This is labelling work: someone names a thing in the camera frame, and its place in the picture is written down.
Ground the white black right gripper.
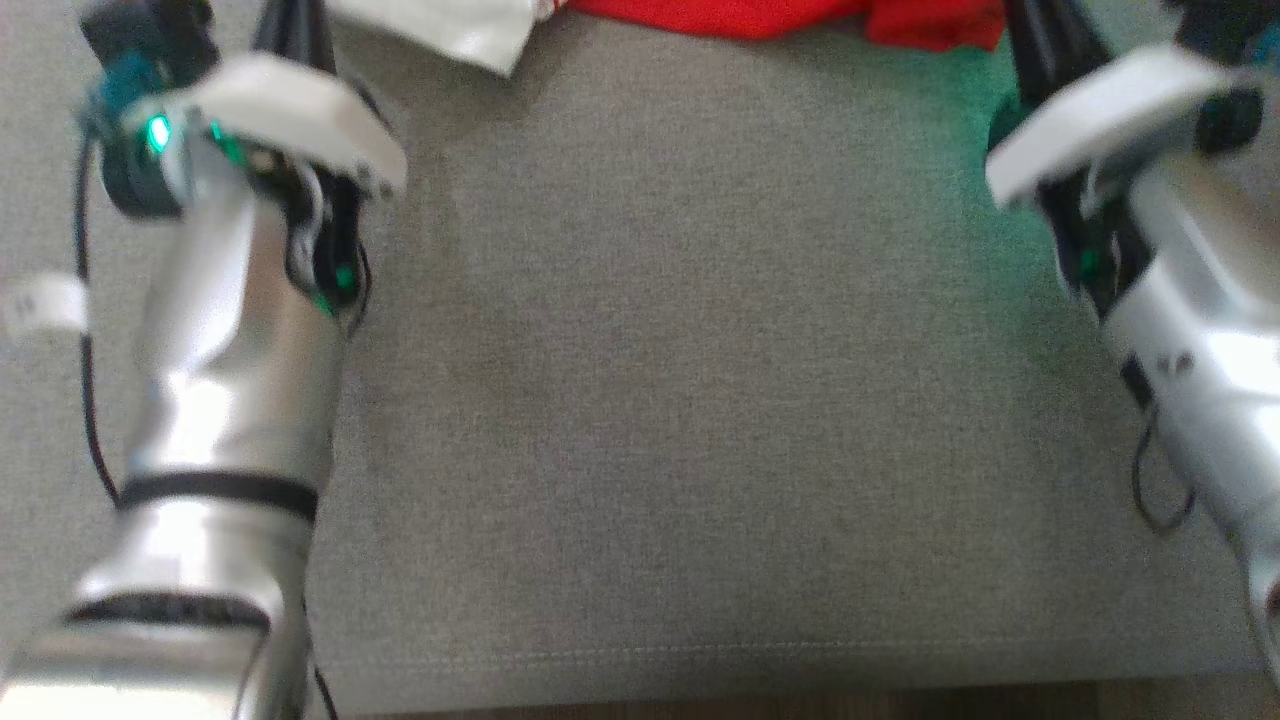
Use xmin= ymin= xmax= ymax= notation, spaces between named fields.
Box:
xmin=984 ymin=0 xmax=1263 ymax=211

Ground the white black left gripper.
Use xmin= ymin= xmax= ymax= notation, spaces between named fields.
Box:
xmin=128 ymin=0 xmax=409 ymax=201

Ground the red jersey with white sleeve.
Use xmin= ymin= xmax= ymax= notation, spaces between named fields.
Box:
xmin=328 ymin=0 xmax=1007 ymax=77

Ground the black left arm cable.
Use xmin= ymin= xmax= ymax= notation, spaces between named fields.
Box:
xmin=72 ymin=55 xmax=151 ymax=506

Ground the white cable label tag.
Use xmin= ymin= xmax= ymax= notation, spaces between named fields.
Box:
xmin=0 ymin=272 xmax=90 ymax=341

